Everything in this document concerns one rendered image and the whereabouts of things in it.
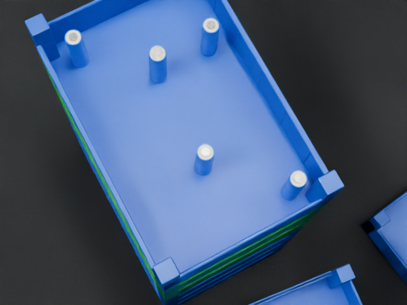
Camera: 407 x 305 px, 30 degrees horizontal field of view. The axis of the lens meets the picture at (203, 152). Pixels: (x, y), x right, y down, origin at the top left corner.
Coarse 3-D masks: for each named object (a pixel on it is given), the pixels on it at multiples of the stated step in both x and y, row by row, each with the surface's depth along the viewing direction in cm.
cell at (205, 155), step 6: (204, 144) 75; (198, 150) 75; (204, 150) 75; (210, 150) 75; (198, 156) 75; (204, 156) 75; (210, 156) 75; (198, 162) 77; (204, 162) 75; (210, 162) 76; (198, 168) 79; (204, 168) 78; (210, 168) 79; (204, 174) 81
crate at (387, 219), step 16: (384, 208) 117; (400, 208) 122; (368, 224) 117; (384, 224) 113; (400, 224) 121; (384, 240) 115; (400, 240) 120; (384, 256) 120; (400, 256) 115; (400, 272) 118
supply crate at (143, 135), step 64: (128, 0) 83; (192, 0) 86; (64, 64) 84; (128, 64) 84; (192, 64) 84; (256, 64) 80; (128, 128) 82; (192, 128) 82; (256, 128) 82; (128, 192) 80; (192, 192) 80; (256, 192) 81; (320, 192) 75; (192, 256) 79
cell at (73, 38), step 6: (72, 30) 78; (66, 36) 78; (72, 36) 78; (78, 36) 78; (66, 42) 78; (72, 42) 78; (78, 42) 78; (72, 48) 78; (78, 48) 79; (84, 48) 80; (72, 54) 80; (78, 54) 80; (84, 54) 81; (72, 60) 82; (78, 60) 81; (84, 60) 82; (78, 66) 83; (84, 66) 83
